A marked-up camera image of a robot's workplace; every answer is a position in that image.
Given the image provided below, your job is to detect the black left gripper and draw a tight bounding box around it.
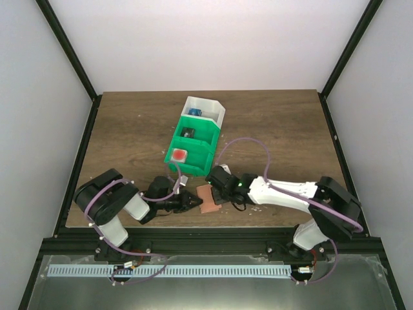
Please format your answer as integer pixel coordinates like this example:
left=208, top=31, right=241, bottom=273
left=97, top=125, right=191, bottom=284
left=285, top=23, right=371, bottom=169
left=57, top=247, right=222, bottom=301
left=156, top=190, right=203, bottom=214

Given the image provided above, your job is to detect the green front plastic bin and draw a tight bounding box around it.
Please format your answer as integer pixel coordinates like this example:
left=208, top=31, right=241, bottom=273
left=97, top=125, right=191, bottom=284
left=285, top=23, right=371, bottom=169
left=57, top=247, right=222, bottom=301
left=164, top=137, right=215, bottom=176

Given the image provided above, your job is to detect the green plastic bin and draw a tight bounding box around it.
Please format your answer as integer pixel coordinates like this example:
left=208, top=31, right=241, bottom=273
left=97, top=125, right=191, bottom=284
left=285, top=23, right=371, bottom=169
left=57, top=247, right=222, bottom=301
left=172, top=116, right=221, bottom=151
left=164, top=137, right=215, bottom=176

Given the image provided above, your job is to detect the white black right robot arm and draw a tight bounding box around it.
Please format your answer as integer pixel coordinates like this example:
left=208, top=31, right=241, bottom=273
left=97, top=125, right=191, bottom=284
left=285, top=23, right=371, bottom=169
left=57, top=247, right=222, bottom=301
left=206, top=165, right=363, bottom=260

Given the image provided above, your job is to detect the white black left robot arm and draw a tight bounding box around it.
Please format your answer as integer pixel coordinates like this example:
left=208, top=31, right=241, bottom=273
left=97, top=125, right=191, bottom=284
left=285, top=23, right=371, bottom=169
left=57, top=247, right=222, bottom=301
left=73, top=169, right=203, bottom=261

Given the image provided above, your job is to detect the red white card stack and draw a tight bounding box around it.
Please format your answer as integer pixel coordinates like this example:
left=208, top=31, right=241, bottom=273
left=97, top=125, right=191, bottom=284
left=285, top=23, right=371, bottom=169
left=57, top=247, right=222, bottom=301
left=171, top=149, right=188, bottom=163

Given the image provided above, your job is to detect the black VIP card stack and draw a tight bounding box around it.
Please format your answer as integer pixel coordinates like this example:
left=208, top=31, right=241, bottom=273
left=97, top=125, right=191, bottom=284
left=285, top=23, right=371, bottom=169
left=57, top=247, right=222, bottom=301
left=180, top=127, right=196, bottom=138

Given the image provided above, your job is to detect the blue card stack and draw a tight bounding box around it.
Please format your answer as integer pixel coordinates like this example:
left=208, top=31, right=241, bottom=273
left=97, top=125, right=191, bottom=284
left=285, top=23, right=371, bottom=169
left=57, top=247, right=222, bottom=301
left=188, top=108, right=203, bottom=117

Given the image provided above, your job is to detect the green middle plastic bin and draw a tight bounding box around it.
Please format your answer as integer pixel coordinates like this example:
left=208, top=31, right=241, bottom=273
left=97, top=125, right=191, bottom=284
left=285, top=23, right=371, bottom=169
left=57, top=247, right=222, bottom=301
left=172, top=116, right=221, bottom=151

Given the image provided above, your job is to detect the white plastic bin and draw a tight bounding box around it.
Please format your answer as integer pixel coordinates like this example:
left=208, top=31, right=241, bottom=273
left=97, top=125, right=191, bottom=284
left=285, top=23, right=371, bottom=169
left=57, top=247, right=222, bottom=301
left=181, top=96, right=226, bottom=129

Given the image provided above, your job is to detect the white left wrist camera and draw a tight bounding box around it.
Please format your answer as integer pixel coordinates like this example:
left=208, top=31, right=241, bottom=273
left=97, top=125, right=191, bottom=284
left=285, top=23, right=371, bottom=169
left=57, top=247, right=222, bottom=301
left=175, top=175, right=188, bottom=194

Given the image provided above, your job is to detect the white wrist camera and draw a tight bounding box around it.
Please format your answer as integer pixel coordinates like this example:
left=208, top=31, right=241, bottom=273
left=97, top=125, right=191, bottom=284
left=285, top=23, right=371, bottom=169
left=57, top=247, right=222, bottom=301
left=221, top=164, right=231, bottom=174
left=175, top=175, right=188, bottom=194

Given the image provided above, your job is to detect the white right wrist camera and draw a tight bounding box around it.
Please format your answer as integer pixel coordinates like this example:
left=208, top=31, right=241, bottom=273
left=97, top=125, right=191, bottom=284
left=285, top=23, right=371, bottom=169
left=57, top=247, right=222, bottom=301
left=221, top=164, right=231, bottom=174

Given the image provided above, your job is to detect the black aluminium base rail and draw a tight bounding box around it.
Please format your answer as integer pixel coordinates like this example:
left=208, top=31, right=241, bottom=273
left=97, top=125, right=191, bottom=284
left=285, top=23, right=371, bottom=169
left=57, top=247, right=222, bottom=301
left=39, top=227, right=385, bottom=263

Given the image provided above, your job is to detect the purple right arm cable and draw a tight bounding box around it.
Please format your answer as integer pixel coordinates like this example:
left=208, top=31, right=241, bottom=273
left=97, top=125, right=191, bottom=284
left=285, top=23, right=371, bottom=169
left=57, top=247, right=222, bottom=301
left=214, top=138, right=365, bottom=285

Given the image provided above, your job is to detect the light blue slotted cable duct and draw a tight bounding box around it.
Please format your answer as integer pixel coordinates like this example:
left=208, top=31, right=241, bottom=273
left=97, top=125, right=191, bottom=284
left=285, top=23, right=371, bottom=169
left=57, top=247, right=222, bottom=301
left=47, top=264, right=292, bottom=279

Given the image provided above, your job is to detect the black right frame post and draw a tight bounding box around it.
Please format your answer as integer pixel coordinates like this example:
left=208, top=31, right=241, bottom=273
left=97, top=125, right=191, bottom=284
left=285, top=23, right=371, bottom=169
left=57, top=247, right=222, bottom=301
left=320, top=0, right=385, bottom=98

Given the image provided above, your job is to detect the black frame post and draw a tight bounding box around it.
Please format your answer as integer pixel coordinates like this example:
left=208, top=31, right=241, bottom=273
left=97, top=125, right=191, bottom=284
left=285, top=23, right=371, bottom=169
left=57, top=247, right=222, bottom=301
left=34, top=0, right=99, bottom=101
left=320, top=0, right=385, bottom=98

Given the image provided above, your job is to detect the black left frame post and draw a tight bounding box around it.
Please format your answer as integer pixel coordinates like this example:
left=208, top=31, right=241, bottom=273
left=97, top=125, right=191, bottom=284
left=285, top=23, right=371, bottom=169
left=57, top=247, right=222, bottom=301
left=34, top=0, right=99, bottom=101

